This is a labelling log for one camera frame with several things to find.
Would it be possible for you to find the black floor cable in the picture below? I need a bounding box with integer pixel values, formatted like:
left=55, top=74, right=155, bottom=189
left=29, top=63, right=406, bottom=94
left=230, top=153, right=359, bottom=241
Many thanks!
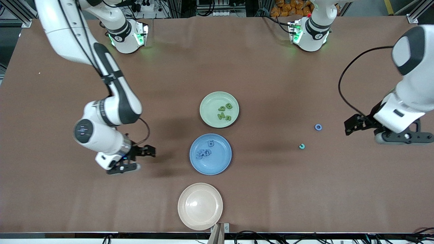
left=234, top=230, right=272, bottom=244

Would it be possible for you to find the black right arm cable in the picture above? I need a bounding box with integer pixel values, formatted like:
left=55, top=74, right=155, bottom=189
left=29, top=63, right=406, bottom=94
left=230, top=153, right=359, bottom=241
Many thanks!
left=56, top=0, right=150, bottom=146

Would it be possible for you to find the table cover mat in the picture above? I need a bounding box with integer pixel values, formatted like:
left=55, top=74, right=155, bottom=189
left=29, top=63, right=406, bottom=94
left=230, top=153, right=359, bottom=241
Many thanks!
left=0, top=15, right=434, bottom=234

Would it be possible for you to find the bag of orange fruit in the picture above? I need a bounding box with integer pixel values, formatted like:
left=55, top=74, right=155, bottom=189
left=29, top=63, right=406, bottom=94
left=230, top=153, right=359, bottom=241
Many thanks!
left=270, top=0, right=314, bottom=17

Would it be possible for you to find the blue plate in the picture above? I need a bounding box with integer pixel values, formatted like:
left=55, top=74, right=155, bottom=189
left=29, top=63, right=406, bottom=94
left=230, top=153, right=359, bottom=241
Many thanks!
left=189, top=134, right=232, bottom=176

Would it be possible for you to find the beige plate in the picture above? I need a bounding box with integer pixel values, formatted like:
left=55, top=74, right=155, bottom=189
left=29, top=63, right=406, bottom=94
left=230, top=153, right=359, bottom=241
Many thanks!
left=178, top=183, right=223, bottom=231

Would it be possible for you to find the light green plate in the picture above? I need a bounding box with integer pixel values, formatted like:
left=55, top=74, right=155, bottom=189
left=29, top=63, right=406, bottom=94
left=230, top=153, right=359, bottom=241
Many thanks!
left=199, top=91, right=240, bottom=128

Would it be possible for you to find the white power strip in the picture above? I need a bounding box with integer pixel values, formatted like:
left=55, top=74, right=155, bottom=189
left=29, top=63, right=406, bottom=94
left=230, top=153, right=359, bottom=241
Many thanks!
left=213, top=9, right=246, bottom=17
left=134, top=0, right=155, bottom=12

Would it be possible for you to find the aluminium frame profile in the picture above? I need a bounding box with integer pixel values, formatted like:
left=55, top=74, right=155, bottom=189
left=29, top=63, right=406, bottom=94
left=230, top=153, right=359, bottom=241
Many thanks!
left=0, top=0, right=37, bottom=28
left=407, top=0, right=434, bottom=24

